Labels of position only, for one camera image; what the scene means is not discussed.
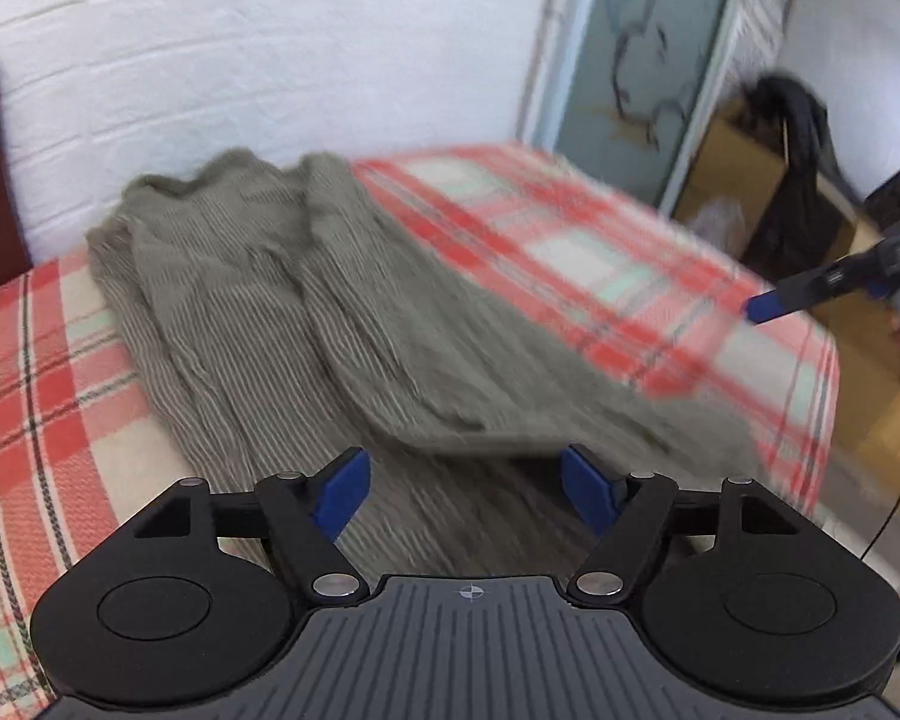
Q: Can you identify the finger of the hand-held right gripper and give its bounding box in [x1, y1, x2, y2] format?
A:
[742, 244, 883, 328]

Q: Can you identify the white door frame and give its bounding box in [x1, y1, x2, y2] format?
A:
[517, 0, 755, 215]

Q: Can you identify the clear plastic bag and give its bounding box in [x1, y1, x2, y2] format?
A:
[688, 195, 748, 257]

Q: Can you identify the pale blue door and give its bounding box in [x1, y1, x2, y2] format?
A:
[555, 0, 743, 200]

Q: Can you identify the red plaid bed sheet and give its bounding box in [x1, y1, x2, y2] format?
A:
[0, 142, 842, 706]

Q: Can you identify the striped shirt with checked lining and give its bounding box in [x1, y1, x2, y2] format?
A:
[86, 150, 758, 578]

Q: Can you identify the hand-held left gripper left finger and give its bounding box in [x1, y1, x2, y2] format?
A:
[131, 446, 372, 605]

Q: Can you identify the black backpack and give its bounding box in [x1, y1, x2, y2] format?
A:
[742, 73, 869, 282]

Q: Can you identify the cardboard box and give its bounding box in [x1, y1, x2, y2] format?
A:
[825, 291, 900, 467]
[675, 101, 883, 293]

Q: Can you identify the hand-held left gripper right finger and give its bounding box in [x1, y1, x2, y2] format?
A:
[560, 446, 803, 608]

